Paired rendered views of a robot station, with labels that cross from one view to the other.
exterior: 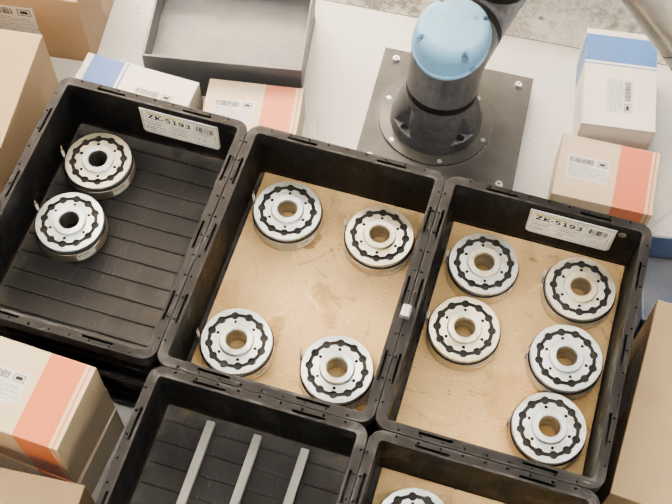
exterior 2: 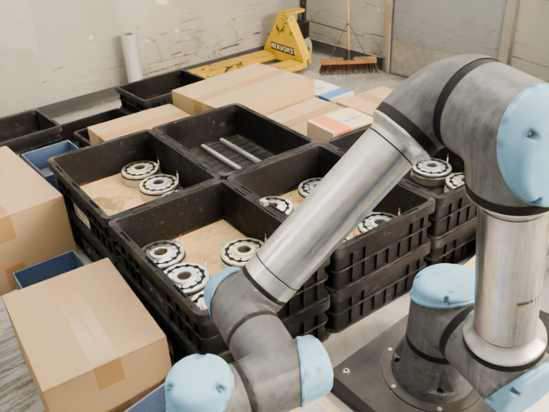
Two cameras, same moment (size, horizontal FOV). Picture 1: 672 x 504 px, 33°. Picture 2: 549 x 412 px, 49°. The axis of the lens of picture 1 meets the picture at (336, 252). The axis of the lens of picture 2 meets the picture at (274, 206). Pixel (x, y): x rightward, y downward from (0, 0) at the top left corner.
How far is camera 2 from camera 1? 1.83 m
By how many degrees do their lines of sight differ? 79
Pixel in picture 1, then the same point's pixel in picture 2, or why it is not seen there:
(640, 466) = (102, 273)
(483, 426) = (193, 248)
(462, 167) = (377, 360)
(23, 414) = (329, 118)
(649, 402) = (122, 294)
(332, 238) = not seen: hidden behind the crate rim
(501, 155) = (372, 391)
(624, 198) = not seen: outside the picture
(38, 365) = (348, 124)
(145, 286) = not seen: hidden behind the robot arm
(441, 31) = (448, 271)
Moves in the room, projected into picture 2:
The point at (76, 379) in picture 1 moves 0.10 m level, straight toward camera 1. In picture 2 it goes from (332, 129) to (296, 129)
